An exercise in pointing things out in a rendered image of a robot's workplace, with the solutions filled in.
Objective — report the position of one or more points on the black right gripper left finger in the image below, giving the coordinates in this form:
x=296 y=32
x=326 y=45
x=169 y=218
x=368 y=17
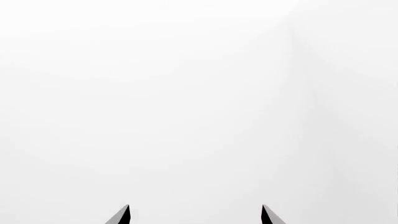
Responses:
x=122 y=217

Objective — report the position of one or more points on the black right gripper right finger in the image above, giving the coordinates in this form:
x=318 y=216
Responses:
x=269 y=217

